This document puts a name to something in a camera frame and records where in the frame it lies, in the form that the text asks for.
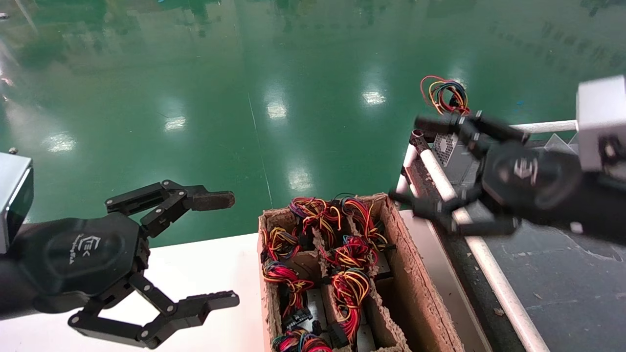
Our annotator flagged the power supply with coloured wires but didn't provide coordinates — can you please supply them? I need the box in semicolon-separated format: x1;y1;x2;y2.
325;236;377;269
420;75;485;201
272;329;333;352
331;268;371;343
340;197;394;251
263;226;300;261
263;261;314;318
290;197;343;234

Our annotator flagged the brown pulp cardboard tray box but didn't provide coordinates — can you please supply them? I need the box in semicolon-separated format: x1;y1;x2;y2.
258;192;468;352

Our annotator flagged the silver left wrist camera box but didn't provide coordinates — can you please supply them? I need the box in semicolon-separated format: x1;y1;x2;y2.
0;153;35;255

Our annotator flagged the dark conveyor belt surface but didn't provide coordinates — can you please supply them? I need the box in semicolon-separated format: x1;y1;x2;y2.
401;139;626;352

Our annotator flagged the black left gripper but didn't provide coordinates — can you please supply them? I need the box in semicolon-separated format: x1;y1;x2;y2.
10;180;240;350

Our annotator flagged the conveyor with white pipe frame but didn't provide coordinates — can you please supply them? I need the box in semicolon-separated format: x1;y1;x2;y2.
395;120;578;352

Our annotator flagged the clear acrylic divider tray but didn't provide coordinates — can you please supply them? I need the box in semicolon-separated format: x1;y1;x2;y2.
545;133;580;151

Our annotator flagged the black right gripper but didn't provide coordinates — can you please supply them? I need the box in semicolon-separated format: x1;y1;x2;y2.
389;111;585;236

